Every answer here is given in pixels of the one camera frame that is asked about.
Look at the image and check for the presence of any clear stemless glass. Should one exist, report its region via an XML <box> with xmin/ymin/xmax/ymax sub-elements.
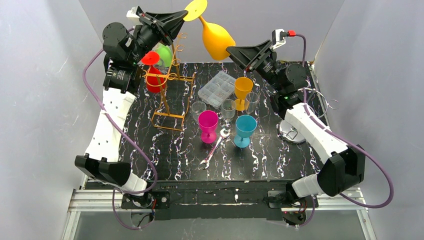
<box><xmin>221</xmin><ymin>99</ymin><xmax>236</xmax><ymax>121</ymax></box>

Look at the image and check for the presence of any silver combination wrench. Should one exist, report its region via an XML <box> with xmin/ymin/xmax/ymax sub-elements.
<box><xmin>200</xmin><ymin>129</ymin><xmax>231</xmax><ymax>170</ymax></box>

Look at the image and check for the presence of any silver wire glass rack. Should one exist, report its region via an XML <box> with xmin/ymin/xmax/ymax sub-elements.
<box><xmin>277</xmin><ymin>87</ymin><xmax>338</xmax><ymax>144</ymax></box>

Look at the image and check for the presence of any gold wire glass rack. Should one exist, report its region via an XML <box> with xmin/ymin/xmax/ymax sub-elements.
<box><xmin>143</xmin><ymin>32</ymin><xmax>196</xmax><ymax>132</ymax></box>

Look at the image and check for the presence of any blue wine glass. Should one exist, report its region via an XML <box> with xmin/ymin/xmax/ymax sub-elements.
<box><xmin>234</xmin><ymin>114</ymin><xmax>257</xmax><ymax>148</ymax></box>

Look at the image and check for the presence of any red wine glass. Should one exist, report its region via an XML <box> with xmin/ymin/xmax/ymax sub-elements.
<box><xmin>141</xmin><ymin>51</ymin><xmax>164</xmax><ymax>93</ymax></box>

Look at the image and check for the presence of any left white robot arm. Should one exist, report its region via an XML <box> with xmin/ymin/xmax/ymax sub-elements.
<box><xmin>74</xmin><ymin>6</ymin><xmax>188</xmax><ymax>198</ymax></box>

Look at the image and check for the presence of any green wine glass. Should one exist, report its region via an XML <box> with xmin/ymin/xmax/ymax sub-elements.
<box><xmin>154</xmin><ymin>43</ymin><xmax>173</xmax><ymax>67</ymax></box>

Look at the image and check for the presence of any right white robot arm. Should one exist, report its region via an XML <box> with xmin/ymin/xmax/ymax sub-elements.
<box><xmin>226</xmin><ymin>29</ymin><xmax>366</xmax><ymax>204</ymax></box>

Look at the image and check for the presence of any orange glass yellow base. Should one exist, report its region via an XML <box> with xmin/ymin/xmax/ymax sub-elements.
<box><xmin>234</xmin><ymin>76</ymin><xmax>254</xmax><ymax>112</ymax></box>

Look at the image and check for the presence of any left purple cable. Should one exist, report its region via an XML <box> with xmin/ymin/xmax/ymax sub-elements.
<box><xmin>82</xmin><ymin>26</ymin><xmax>159</xmax><ymax>231</ymax></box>

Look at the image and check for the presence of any aluminium frame rail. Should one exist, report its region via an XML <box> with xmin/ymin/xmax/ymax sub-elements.
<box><xmin>62</xmin><ymin>96</ymin><xmax>377</xmax><ymax>240</ymax></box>

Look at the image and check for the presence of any clear tumbler glass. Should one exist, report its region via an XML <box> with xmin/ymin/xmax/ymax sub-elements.
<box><xmin>191</xmin><ymin>101</ymin><xmax>207</xmax><ymax>123</ymax></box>

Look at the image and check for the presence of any clear wine glass rear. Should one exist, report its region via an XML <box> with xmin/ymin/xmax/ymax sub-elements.
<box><xmin>154</xmin><ymin>58</ymin><xmax>167</xmax><ymax>75</ymax></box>

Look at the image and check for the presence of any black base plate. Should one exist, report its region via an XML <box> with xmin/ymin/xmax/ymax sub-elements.
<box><xmin>121</xmin><ymin>180</ymin><xmax>319</xmax><ymax>221</ymax></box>

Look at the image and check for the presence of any clear champagne flute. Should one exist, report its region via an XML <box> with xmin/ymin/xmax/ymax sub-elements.
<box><xmin>244</xmin><ymin>92</ymin><xmax>259</xmax><ymax>115</ymax></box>

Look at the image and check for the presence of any purple cable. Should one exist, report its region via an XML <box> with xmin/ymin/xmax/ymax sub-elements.
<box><xmin>82</xmin><ymin>26</ymin><xmax>159</xmax><ymax>231</ymax></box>
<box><xmin>294</xmin><ymin>33</ymin><xmax>395</xmax><ymax>231</ymax></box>

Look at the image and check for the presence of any orange glass yellow foot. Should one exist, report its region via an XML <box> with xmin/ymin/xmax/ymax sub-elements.
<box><xmin>183</xmin><ymin>0</ymin><xmax>236</xmax><ymax>61</ymax></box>

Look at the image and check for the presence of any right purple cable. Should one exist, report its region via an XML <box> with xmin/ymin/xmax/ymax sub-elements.
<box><xmin>294</xmin><ymin>33</ymin><xmax>395</xmax><ymax>231</ymax></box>

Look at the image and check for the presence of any clear plastic screw box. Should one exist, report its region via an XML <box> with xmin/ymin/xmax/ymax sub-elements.
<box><xmin>197</xmin><ymin>71</ymin><xmax>236</xmax><ymax>109</ymax></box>

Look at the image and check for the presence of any pink wine glass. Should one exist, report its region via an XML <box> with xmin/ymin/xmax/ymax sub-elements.
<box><xmin>198</xmin><ymin>110</ymin><xmax>219</xmax><ymax>144</ymax></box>

